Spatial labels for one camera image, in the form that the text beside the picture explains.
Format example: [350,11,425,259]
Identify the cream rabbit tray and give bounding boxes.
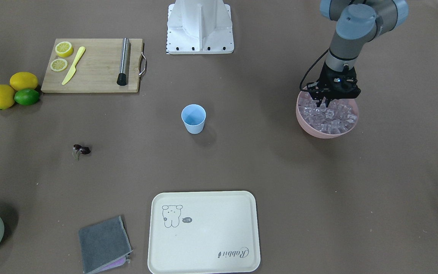
[148,191,261,274]

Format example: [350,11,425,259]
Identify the yellow lemon outer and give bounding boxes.
[0,84,16,110]

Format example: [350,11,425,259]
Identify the wooden cutting board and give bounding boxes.
[41,38,146,93]

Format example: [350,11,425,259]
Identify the pile of clear ice cubes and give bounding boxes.
[298,94,358,134]

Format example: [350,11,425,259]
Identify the dark red cherries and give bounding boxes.
[72,144,91,160]

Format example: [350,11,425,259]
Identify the lemon half lower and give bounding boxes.
[50,58,68,72]

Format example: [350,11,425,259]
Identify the lemon half upper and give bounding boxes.
[54,41,74,58]

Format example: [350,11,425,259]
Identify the yellow plastic knife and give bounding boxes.
[61,46,86,85]

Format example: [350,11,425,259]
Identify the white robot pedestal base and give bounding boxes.
[166,0,235,54]

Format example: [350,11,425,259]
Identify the light blue plastic cup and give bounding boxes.
[181,104,206,135]

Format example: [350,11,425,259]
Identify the lemon half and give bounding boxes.
[54,41,74,58]
[50,58,68,72]

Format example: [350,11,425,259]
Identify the yellow lemon near board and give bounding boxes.
[10,72,39,91]

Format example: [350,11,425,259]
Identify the green lime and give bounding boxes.
[14,88,40,105]

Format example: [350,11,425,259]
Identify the pink bowl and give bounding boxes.
[296,86,359,139]

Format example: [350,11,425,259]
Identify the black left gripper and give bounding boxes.
[305,63,360,109]

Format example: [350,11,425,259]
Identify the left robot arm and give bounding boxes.
[303,0,409,107]

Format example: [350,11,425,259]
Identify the steel muddler black tip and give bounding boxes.
[116,38,131,86]

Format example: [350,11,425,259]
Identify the grey folded cloth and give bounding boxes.
[78,215,133,274]

